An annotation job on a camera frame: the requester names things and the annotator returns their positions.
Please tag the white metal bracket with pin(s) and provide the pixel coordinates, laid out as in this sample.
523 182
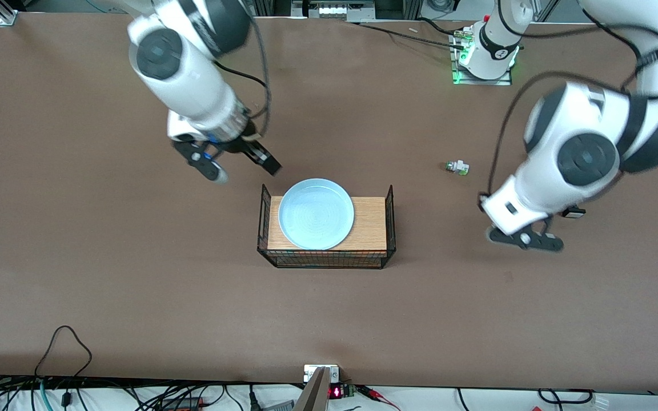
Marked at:
333 374

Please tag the small green white connector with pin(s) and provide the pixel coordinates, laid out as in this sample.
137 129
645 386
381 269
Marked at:
458 167

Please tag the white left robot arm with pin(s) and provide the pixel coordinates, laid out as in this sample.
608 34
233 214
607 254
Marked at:
580 154

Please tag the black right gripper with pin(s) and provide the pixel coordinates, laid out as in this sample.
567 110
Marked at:
245 145

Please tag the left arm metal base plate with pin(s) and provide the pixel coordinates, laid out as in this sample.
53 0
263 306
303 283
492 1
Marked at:
477 81

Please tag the light blue round plate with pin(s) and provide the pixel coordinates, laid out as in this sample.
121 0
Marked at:
316 214

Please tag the metal green plug connector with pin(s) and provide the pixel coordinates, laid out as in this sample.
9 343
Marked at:
461 37

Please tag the silver camera pole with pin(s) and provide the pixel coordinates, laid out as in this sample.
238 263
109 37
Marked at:
313 394

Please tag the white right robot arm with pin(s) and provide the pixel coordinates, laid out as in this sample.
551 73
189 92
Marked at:
192 85

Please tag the red digit display module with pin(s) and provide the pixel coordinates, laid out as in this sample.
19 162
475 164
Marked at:
336 392

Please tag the black device white lights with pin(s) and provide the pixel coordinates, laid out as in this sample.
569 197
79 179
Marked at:
332 10

